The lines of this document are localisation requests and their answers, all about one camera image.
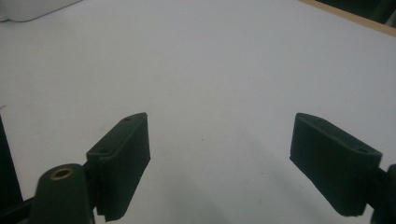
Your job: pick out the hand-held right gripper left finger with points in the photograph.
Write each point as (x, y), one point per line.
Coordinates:
(123, 161)

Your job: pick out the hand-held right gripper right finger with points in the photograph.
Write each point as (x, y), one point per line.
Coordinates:
(333, 165)

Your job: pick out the white container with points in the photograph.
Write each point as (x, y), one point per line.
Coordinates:
(29, 8)

